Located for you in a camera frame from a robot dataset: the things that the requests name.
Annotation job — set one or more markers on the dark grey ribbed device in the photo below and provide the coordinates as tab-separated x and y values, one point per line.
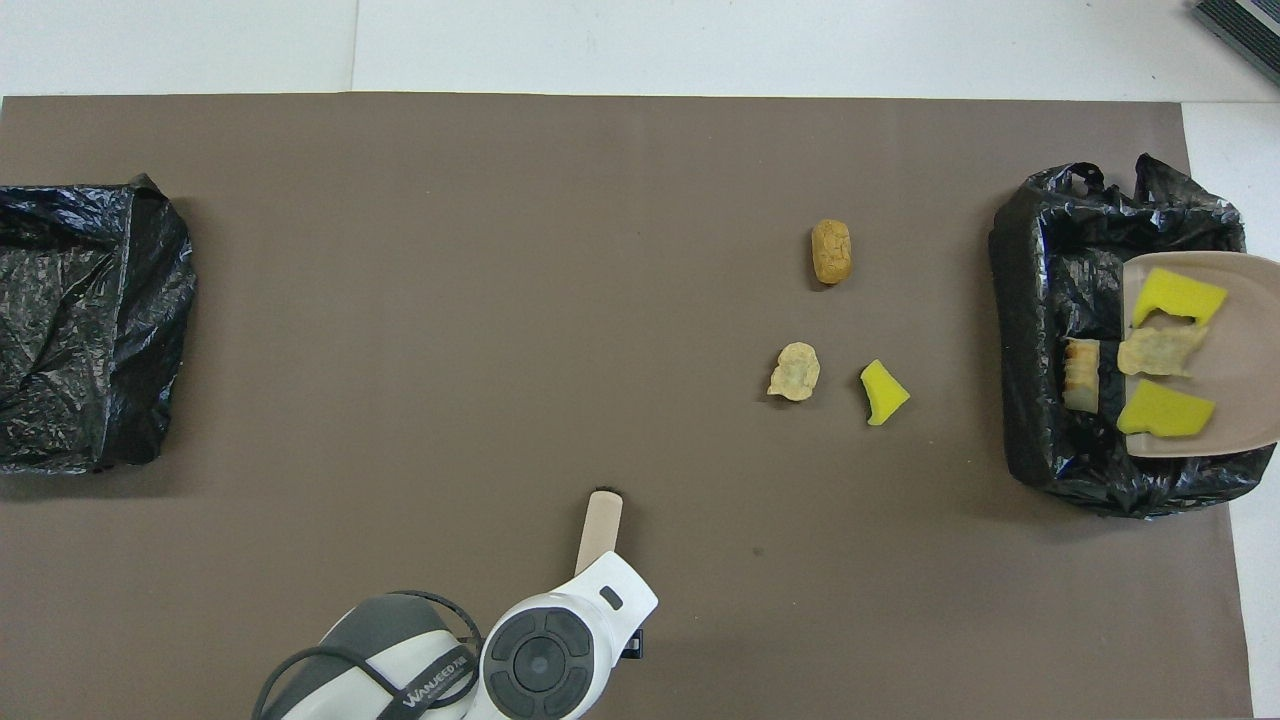
1245	25

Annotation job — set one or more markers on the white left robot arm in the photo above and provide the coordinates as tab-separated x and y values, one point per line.
540	660

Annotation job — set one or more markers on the beige plastic dustpan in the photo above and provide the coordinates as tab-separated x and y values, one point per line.
1240	340

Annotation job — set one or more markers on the bin covered black bag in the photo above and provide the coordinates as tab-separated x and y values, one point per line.
100	300

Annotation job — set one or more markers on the brown table mat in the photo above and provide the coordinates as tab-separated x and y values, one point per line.
500	300

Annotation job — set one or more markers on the yellow blocky sponge piece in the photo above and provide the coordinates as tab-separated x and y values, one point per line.
1165	412

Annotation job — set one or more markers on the brown oblong bread roll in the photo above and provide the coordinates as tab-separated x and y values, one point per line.
831	252

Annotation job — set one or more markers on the pale translucent piece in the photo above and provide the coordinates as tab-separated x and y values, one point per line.
1160	352

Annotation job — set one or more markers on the open bin black bag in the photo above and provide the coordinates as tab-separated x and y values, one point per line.
1040	300

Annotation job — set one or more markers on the beige food piece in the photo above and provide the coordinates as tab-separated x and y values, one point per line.
795	372

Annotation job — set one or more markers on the orange striped food piece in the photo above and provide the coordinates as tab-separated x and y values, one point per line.
1081	375

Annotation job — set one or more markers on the beige brush black bristles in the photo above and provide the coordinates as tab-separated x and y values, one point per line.
600	530

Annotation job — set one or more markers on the yellow wedge sponge piece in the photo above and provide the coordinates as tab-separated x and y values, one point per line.
882	395

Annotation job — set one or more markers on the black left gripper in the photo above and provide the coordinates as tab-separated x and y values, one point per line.
634	645

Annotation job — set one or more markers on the yellow notched sponge piece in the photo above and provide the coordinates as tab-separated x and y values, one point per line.
1180	292

